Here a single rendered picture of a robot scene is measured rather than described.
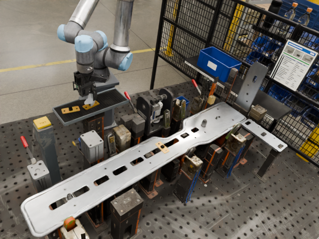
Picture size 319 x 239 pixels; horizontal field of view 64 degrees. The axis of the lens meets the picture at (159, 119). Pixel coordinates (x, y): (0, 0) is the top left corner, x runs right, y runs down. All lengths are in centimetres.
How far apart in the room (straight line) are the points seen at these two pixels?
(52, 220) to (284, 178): 149
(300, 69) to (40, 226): 172
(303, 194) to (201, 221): 75
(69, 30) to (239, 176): 135
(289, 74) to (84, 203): 152
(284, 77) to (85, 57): 137
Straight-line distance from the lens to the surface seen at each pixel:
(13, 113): 325
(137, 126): 139
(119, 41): 149
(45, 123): 129
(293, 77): 196
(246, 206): 170
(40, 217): 118
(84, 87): 123
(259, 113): 178
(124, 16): 146
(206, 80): 163
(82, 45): 113
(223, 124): 166
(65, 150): 178
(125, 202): 114
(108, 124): 186
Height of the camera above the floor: 201
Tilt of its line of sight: 41 degrees down
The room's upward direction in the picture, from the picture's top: 11 degrees clockwise
